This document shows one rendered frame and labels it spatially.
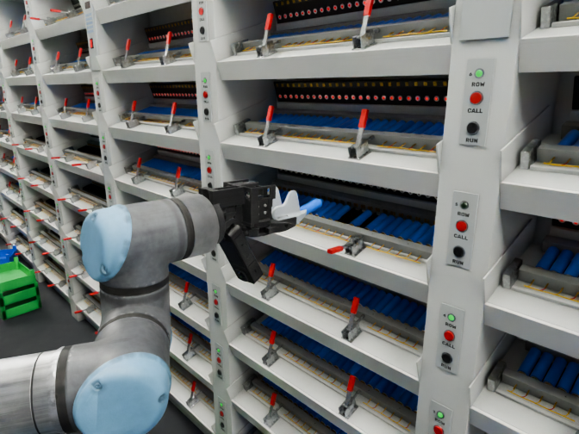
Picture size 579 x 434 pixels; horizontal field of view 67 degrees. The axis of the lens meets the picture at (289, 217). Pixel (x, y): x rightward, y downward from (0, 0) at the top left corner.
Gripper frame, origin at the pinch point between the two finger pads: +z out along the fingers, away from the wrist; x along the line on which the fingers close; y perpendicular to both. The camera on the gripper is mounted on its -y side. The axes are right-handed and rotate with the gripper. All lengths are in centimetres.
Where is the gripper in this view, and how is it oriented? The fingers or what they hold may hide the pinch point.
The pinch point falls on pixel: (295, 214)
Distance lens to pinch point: 80.7
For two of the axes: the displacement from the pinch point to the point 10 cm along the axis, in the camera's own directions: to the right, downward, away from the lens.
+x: -7.1, -2.0, 6.8
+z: 7.1, -1.6, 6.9
